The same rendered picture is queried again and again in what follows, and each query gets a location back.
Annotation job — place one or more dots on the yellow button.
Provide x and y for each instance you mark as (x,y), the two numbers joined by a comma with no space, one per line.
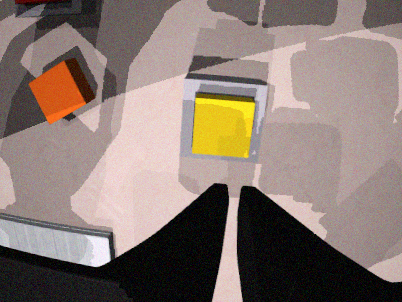
(222,117)

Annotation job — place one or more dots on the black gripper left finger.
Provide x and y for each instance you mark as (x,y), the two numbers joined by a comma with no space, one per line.
(177,264)

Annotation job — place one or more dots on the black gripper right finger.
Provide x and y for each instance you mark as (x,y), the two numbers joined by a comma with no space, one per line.
(281,260)

